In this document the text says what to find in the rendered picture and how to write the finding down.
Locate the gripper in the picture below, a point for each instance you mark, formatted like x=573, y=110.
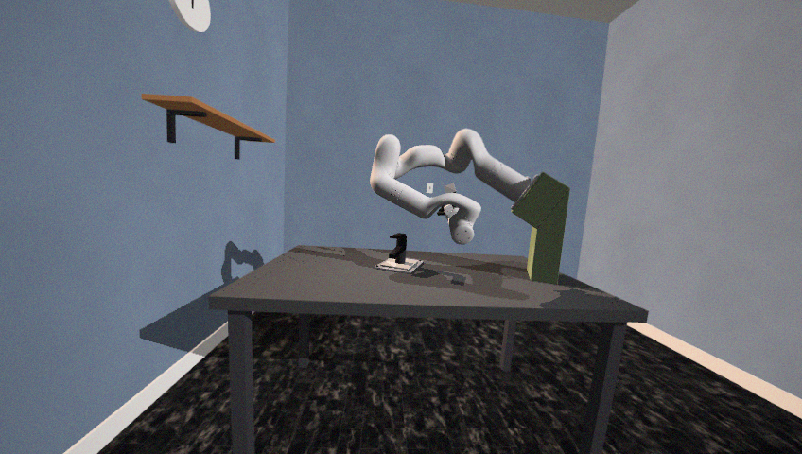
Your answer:
x=445, y=210

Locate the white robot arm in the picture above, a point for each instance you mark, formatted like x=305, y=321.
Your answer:
x=467, y=144

